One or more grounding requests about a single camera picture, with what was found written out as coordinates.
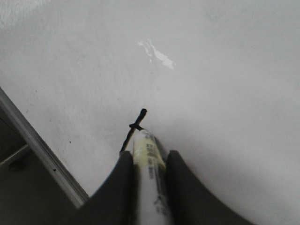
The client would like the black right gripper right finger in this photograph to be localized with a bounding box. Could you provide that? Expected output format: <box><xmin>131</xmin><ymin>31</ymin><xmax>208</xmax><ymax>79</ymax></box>
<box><xmin>165</xmin><ymin>150</ymin><xmax>252</xmax><ymax>225</ymax></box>

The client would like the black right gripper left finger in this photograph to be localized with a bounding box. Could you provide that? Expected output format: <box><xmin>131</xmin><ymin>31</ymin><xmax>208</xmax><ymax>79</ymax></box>
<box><xmin>60</xmin><ymin>151</ymin><xmax>134</xmax><ymax>225</ymax></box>

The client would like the white taped whiteboard marker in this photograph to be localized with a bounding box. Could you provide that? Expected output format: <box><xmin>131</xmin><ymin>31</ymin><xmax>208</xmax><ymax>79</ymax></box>
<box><xmin>132</xmin><ymin>129</ymin><xmax>174</xmax><ymax>225</ymax></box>

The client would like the white whiteboard with aluminium frame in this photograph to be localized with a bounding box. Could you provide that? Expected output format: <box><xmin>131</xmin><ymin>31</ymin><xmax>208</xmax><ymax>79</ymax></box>
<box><xmin>0</xmin><ymin>0</ymin><xmax>300</xmax><ymax>225</ymax></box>

